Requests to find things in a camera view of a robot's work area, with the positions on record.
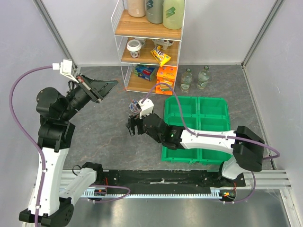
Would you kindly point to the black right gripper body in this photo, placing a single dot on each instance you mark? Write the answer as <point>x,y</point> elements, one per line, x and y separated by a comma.
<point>138,125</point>

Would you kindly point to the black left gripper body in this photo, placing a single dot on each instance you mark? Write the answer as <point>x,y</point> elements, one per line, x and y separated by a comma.
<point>89,88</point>

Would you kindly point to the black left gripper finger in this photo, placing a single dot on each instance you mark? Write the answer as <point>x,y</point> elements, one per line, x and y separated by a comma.
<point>91,80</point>
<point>104,87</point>

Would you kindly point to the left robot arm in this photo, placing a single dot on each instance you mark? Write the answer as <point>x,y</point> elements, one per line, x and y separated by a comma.
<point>50,206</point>

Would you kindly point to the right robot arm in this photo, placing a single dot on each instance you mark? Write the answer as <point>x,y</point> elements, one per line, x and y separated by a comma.
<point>244,146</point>

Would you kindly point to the white paper coffee cup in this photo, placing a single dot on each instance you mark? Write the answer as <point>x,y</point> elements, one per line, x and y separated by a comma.
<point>134,46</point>

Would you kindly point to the orange sponge package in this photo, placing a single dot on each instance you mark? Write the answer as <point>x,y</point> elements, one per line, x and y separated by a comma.
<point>167,75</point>

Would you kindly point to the green compartment bin tray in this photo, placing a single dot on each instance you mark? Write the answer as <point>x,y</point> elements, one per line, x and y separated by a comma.
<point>201,113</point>

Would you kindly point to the yellow candy bag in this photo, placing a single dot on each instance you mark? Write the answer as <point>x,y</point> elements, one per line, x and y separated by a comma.
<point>160,56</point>

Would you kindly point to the left glass bottle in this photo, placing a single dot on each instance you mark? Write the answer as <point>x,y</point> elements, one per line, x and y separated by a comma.
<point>186,80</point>

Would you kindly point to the glass bottle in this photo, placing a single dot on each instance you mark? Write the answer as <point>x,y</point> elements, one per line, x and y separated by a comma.
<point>203,78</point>
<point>186,80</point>

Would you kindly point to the white yogurt cup pack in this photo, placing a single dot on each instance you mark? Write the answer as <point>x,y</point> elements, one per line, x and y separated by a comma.
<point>165,44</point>

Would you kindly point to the right glass bottle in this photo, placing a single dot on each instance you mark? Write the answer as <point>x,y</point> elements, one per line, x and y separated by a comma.
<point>203,78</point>

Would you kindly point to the beige bottle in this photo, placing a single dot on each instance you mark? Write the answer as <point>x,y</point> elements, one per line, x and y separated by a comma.
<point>136,8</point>

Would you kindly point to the grey green bottle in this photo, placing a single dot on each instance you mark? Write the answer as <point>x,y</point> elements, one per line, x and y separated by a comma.
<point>154,11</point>

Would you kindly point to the light green bottle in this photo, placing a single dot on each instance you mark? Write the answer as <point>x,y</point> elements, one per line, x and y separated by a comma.
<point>173,12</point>

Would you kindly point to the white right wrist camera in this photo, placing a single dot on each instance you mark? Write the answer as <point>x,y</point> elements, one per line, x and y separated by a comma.
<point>146,107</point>

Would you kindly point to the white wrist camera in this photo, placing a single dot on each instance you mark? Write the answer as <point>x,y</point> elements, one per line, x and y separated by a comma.
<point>146,107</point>
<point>65,68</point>

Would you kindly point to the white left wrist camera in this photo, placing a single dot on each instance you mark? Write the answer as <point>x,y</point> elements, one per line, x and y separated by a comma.
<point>65,68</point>

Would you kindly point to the white wire wooden shelf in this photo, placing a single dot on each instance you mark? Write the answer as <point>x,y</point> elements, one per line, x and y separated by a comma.
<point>126,28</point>

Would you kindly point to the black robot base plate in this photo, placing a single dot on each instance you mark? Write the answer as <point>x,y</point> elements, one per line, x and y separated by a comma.
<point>202,178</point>

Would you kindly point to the white slotted cable duct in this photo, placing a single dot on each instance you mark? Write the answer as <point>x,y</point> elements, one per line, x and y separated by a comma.
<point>91,193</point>

